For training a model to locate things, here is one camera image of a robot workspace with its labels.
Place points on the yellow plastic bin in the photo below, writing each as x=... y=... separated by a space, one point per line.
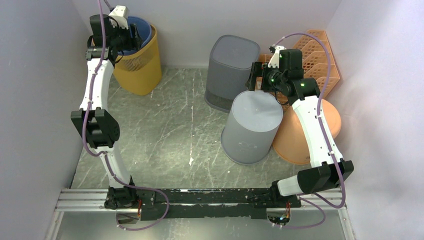
x=138 y=73

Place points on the blue plastic bin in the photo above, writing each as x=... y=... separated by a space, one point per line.
x=144 y=31

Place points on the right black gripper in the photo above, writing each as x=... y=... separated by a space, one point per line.
x=257 y=70

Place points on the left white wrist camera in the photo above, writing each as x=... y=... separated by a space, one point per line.
x=119 y=17

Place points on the orange plastic file rack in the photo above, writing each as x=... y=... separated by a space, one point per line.
x=305 y=70

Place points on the aluminium frame rail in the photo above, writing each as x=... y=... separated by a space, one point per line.
x=92 y=200

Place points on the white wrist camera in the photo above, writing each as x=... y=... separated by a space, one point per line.
x=119 y=17
x=274 y=61

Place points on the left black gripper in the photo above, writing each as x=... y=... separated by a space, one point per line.
x=134 y=44

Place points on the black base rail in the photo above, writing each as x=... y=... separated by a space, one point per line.
x=174 y=203

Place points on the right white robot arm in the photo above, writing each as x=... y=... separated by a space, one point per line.
x=328 y=168

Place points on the grey mesh waste basket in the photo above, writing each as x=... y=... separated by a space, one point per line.
x=229 y=67

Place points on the orange plastic bin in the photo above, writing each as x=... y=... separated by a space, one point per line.
x=290 y=142

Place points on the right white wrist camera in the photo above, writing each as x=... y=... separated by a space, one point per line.
x=274 y=61

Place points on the grey smooth plastic bin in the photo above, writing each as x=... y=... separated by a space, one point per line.
x=252 y=124

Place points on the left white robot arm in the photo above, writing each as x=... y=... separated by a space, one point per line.
x=98 y=129

